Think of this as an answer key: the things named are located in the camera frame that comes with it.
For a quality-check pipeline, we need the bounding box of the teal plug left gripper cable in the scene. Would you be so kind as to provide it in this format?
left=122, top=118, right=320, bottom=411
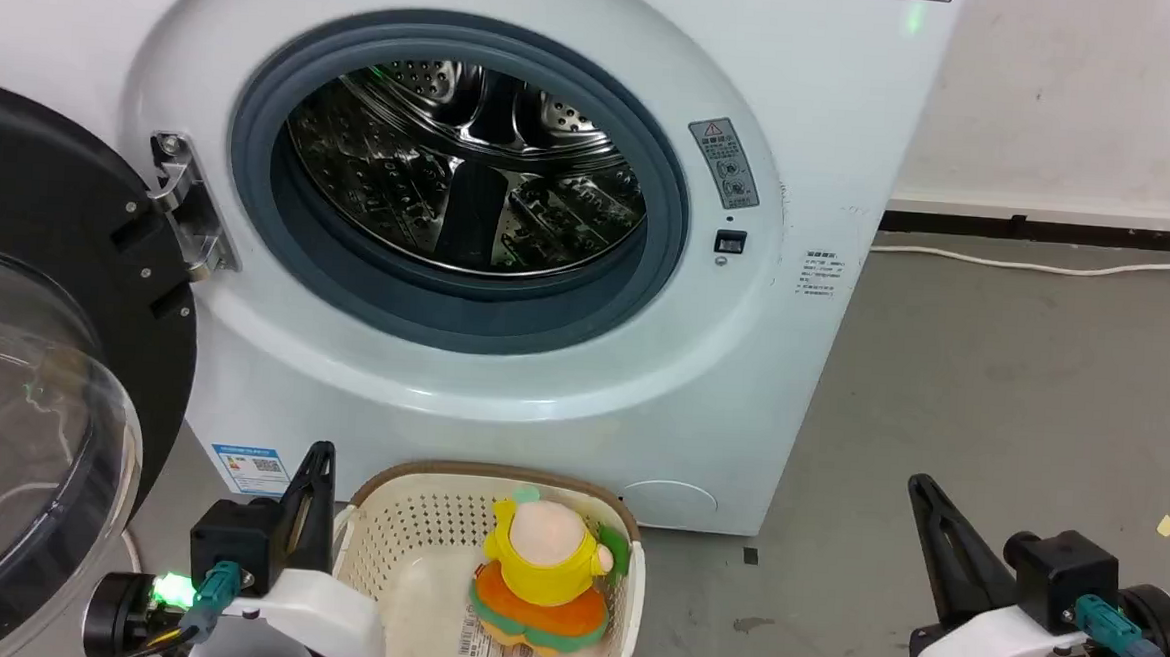
left=122, top=556, right=244, bottom=657

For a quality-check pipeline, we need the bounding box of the white front-load washing machine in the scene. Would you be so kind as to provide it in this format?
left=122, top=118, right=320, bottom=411
left=0, top=0, right=965, bottom=548

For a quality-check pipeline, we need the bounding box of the yellow orange plush doll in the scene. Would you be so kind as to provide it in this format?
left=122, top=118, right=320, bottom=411
left=465, top=482, right=636, bottom=657

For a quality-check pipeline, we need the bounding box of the stainless steel washer drum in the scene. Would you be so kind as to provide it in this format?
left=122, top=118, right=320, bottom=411
left=278, top=52, right=656, bottom=284

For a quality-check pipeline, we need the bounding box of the round filter cover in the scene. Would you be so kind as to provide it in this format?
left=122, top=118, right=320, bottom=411
left=619, top=478, right=721, bottom=533

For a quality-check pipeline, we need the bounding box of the blue energy label sticker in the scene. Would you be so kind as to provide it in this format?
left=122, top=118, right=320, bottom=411
left=208, top=442, right=295, bottom=498

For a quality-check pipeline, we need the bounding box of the metal door hinge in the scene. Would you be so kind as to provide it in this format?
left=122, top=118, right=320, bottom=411
left=142, top=130, right=247, bottom=286

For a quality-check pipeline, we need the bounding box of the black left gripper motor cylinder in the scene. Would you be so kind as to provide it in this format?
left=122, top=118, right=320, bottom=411
left=81, top=570, right=175, bottom=657

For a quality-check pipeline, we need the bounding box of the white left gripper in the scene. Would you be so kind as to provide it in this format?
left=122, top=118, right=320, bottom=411
left=187, top=435, right=398, bottom=657

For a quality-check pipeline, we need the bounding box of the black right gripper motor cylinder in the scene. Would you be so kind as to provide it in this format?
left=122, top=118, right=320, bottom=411
left=1116, top=583, right=1170, bottom=657

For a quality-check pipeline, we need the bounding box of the black baseboard strip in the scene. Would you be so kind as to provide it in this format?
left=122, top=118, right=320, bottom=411
left=879, top=210, right=1170, bottom=253

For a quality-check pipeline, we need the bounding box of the grey rubber door gasket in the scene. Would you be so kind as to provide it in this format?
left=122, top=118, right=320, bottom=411
left=220, top=0, right=701, bottom=366

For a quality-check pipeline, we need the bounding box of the white floor cable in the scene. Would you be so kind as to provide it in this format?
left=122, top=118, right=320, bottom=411
left=869, top=230, right=1170, bottom=283

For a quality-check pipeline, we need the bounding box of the white barcode label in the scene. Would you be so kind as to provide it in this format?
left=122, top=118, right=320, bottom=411
left=455, top=602, right=537, bottom=657

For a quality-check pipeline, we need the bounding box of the cream plastic laundry basket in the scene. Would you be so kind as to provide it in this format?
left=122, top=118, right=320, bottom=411
left=326, top=455, right=652, bottom=657

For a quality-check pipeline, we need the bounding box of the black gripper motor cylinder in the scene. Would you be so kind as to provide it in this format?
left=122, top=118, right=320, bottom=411
left=1116, top=583, right=1170, bottom=657
left=81, top=570, right=175, bottom=657

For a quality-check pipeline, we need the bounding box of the grey warning sticker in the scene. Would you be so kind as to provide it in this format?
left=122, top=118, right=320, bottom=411
left=683, top=116, right=765, bottom=213

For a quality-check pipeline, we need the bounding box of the black round washer door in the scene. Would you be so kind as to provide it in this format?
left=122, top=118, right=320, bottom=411
left=0, top=78, right=213, bottom=657

